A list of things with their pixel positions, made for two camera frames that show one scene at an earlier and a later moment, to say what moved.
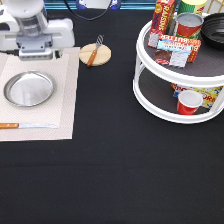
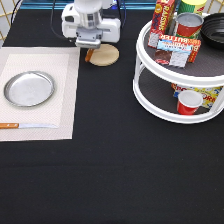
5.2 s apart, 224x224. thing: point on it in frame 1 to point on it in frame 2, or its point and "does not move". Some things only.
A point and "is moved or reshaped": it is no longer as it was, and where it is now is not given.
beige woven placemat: x=59 y=111 does not move
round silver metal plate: x=29 y=88 does not move
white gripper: x=59 y=33 to x=108 y=30
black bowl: x=212 y=29 does not move
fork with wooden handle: x=99 y=42 is moved or reshaped
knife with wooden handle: x=12 y=125 does not move
